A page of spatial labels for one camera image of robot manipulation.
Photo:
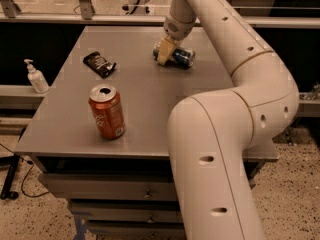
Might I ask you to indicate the bottom grey drawer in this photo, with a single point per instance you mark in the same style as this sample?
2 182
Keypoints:
136 231

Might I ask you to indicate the blue silver redbull can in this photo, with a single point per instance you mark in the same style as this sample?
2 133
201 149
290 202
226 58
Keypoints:
181 56

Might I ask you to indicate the white pump dispenser bottle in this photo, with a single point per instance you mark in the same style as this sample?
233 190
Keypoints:
36 77

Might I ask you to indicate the top grey drawer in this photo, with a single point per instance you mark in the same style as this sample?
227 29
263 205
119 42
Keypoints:
109 187

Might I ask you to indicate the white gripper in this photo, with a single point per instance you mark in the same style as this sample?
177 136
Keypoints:
177 29

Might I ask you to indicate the black stand leg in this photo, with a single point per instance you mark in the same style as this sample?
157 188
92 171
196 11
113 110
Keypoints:
11 163

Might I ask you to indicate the orange soda can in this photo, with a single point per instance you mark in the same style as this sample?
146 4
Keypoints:
105 104

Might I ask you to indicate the grey drawer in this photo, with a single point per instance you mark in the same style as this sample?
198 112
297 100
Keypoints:
109 187
136 231
128 211

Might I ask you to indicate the grey metal railing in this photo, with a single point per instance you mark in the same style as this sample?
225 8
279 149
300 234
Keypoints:
78 12

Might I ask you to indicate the middle grey drawer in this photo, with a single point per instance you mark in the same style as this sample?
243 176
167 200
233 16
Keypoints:
128 211

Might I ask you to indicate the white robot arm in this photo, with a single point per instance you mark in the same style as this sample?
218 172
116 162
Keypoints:
208 132

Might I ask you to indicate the black snack packet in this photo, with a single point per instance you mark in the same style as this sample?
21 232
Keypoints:
99 64

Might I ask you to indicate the grey drawer cabinet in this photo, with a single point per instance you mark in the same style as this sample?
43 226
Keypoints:
161 146

